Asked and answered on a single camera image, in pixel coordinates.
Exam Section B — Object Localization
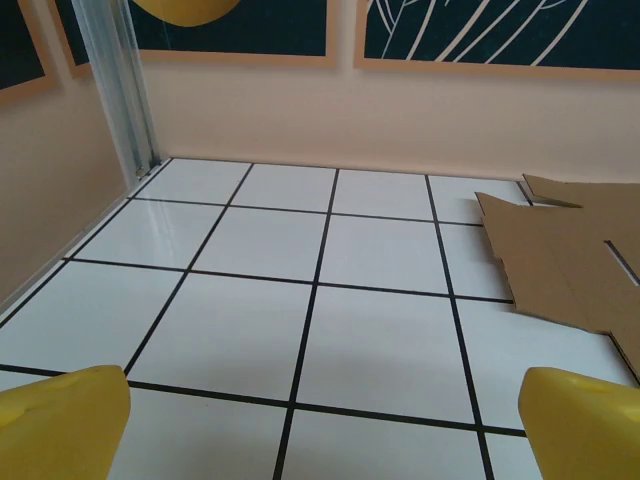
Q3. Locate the brown cardboard box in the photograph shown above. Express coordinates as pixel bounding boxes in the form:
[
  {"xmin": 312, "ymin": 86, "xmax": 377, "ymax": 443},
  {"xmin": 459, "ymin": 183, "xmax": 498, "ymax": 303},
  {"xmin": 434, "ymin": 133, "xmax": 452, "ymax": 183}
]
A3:
[{"xmin": 473, "ymin": 172, "xmax": 640, "ymax": 387}]

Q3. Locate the aluminium frame post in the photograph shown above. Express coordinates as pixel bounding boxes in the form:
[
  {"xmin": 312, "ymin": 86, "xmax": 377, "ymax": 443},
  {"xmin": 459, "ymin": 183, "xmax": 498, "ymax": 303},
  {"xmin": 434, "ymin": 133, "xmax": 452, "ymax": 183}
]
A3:
[{"xmin": 72, "ymin": 0, "xmax": 162, "ymax": 180}]

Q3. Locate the wall panel with orange oval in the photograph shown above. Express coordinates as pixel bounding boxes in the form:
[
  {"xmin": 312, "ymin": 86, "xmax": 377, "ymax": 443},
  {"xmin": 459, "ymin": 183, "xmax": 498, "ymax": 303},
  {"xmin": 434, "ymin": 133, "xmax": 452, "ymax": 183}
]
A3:
[{"xmin": 54, "ymin": 0, "xmax": 337, "ymax": 80}]

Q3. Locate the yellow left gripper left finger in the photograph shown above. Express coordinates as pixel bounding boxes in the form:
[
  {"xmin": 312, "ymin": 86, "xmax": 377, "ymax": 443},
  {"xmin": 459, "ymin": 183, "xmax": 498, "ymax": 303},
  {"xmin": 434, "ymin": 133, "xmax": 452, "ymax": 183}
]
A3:
[{"xmin": 0, "ymin": 364, "xmax": 133, "ymax": 480}]

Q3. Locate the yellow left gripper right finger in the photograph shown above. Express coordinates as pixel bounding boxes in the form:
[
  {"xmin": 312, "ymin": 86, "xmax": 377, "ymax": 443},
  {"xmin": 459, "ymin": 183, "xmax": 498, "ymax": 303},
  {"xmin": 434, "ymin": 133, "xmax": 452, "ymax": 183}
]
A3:
[{"xmin": 517, "ymin": 366, "xmax": 640, "ymax": 480}]

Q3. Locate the wall panel with leaf outline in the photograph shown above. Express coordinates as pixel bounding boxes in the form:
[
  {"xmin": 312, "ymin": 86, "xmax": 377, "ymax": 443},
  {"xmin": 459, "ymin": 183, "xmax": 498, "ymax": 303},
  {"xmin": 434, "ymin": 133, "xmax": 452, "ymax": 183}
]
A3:
[{"xmin": 353, "ymin": 0, "xmax": 640, "ymax": 82}]

